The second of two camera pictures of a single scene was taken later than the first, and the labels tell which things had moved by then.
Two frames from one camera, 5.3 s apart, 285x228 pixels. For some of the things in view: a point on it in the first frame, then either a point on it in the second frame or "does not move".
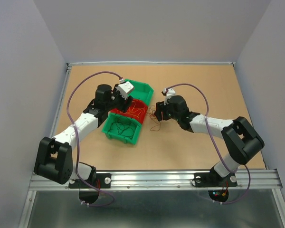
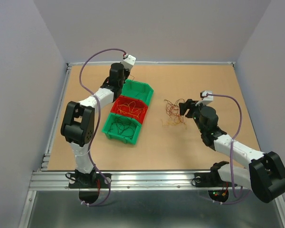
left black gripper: (122, 108) → (126, 71)
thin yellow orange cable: (134, 109) does not move
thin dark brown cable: (123, 126) does not move
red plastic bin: (137, 110) does not move
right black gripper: (160, 107) → (189, 104)
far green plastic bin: (141, 90) does not move
